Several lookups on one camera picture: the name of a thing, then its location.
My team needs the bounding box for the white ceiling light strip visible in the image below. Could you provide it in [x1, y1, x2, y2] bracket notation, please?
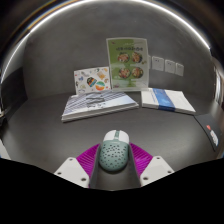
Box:
[0, 0, 212, 84]

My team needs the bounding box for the pale green perforated computer mouse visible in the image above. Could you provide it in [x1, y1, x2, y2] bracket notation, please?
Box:
[98, 129, 130, 173]

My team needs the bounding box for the green food poster stand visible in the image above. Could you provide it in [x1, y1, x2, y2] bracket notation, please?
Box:
[105, 37, 151, 93]

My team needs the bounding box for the striped cover book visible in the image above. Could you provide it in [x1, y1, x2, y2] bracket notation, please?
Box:
[60, 90, 140, 123]

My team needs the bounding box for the dark-framed glass partition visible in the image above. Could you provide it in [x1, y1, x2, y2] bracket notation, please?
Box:
[213, 56, 224, 108]

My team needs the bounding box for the white book with blue band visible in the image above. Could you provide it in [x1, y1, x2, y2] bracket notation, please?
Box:
[140, 87, 197, 116]

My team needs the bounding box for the white sticker sheet card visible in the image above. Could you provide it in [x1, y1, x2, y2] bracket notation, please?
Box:
[73, 66, 112, 96]

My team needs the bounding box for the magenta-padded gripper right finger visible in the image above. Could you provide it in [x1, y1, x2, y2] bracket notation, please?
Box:
[128, 142, 175, 188]

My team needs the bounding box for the black mouse pad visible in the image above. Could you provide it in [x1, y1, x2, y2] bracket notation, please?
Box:
[194, 113, 223, 153]

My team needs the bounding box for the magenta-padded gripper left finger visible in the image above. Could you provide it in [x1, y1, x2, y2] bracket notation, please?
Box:
[53, 143, 101, 189]

